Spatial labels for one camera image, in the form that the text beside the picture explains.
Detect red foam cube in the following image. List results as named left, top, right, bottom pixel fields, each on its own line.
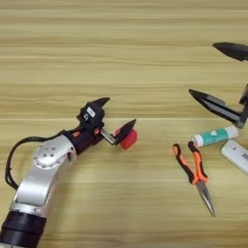
left=114, top=125, right=139, bottom=150

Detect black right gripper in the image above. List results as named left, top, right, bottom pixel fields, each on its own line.
left=188, top=42, right=248, bottom=129

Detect green white tube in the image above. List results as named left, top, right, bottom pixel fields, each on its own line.
left=191, top=125, right=239, bottom=148

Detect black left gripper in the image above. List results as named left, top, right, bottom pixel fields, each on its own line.
left=66, top=96, right=138, bottom=156

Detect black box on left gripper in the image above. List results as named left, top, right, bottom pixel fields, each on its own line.
left=77, top=101, right=107, bottom=131

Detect orange black needle-nose pliers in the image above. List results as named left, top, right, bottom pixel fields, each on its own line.
left=171, top=140, right=217, bottom=218

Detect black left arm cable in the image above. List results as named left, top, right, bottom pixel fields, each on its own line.
left=4, top=129, right=77, bottom=192

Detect white oblong plastic device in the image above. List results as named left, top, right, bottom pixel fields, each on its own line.
left=220, top=139, right=248, bottom=176

